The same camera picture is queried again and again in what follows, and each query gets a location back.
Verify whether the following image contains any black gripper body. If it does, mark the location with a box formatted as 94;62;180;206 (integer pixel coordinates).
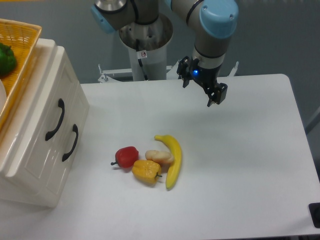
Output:
189;58;221;93

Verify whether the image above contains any black corner object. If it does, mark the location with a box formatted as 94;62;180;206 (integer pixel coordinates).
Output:
308;202;320;229

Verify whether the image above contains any yellow woven basket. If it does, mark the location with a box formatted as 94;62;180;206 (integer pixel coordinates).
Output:
0;18;42;127

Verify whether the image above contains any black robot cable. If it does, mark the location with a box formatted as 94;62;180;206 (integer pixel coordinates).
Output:
135;38;150;82

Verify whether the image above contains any yellow banana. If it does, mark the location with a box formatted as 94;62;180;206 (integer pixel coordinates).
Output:
154;134;183;191

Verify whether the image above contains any white bottom drawer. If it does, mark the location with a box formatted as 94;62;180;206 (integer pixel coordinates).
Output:
39;83;89;200

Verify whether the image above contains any yellow bell pepper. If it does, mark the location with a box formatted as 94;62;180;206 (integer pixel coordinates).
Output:
131;159;162;185

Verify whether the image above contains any black drawer handle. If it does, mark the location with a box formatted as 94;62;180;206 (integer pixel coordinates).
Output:
61;124;79;162
45;98;66;141

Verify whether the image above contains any black bottom drawer handle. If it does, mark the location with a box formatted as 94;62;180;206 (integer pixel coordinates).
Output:
61;124;79;162

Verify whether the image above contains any beige bread roll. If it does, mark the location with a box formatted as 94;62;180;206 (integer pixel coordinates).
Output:
145;150;175;165

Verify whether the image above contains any green bell pepper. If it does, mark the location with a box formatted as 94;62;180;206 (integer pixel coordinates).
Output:
0;43;17;77

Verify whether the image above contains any red bell pepper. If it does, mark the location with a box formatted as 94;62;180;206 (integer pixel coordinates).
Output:
110;146;139;168

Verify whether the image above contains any white plate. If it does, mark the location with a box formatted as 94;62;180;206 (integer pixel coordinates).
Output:
0;81;7;113

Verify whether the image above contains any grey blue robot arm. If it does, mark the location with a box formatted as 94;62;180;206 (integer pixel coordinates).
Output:
90;0;239;105

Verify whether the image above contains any black top drawer handle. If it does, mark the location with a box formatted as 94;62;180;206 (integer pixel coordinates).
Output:
45;98;66;141

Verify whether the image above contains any white top drawer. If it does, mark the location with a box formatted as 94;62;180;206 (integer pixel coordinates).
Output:
6;46;80;182

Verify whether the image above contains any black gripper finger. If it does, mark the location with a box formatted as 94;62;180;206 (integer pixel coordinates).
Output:
204;82;228;107
176;56;192;88

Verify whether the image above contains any white drawer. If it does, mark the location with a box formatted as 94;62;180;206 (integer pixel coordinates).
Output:
39;83;89;200
6;46;80;182

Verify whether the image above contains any white drawer cabinet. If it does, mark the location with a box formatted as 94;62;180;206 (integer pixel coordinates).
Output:
0;38;89;208

